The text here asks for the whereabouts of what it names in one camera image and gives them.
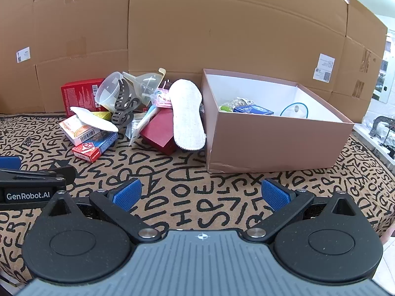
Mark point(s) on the cotton swab pack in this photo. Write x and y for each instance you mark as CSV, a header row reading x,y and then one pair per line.
x,y
135,125

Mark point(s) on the green small item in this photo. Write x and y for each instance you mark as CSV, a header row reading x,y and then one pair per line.
x,y
226,108

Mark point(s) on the bright red box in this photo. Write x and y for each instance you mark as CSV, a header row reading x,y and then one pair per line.
x,y
77,95

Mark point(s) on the large white insole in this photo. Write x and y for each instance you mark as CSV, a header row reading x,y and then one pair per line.
x,y
186,114

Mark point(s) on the brown white-striped box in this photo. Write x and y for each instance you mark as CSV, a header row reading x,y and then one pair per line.
x,y
167,84

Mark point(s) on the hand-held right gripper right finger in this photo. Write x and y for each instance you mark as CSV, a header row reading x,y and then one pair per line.
x,y
274,195

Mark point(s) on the clear plastic cup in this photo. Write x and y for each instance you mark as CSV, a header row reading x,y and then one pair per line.
x,y
108,89

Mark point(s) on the yellow packet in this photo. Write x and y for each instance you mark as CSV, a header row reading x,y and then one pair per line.
x,y
103,115

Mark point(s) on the brown cardboard backdrop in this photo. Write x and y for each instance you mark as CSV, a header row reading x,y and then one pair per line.
x,y
216,21

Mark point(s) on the white orange medicine box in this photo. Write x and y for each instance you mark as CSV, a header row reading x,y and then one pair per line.
x,y
72,129

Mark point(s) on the clear snack bag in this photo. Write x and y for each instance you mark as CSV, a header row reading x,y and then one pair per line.
x,y
239,101

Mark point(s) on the dark red box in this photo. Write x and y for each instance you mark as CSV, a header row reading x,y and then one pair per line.
x,y
157,132

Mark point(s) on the blue white box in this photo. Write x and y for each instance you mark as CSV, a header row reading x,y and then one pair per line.
x,y
253,110

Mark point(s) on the small white insole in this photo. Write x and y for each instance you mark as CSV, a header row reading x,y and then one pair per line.
x,y
92,118

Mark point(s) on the white blue tube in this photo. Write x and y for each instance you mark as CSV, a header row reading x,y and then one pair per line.
x,y
145,120

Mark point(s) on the grey hair claw clip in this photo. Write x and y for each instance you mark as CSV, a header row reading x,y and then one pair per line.
x,y
122,104

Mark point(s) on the large white paper label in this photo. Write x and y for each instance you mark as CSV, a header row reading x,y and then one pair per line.
x,y
324,67

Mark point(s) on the small white paper label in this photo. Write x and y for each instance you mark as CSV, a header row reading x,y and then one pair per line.
x,y
23,55

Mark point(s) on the pink cardboard box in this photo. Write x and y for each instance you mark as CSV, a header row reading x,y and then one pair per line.
x,y
262,141

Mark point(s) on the red blue card box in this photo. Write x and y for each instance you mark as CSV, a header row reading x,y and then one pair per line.
x,y
92,149

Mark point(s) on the pink white packet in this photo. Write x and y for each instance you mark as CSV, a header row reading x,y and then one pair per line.
x,y
162,100

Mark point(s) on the glass door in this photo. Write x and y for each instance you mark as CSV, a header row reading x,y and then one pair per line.
x,y
384,77

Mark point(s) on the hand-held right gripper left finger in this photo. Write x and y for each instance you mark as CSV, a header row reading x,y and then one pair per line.
x,y
128,195

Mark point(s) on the grey metal clamp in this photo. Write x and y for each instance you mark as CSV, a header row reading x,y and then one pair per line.
x,y
378,126

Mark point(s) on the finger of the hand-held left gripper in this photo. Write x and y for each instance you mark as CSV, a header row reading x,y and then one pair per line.
x,y
9,162
46,174

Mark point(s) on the letter-printed beige blanket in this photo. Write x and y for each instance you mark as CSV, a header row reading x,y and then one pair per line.
x,y
191,185

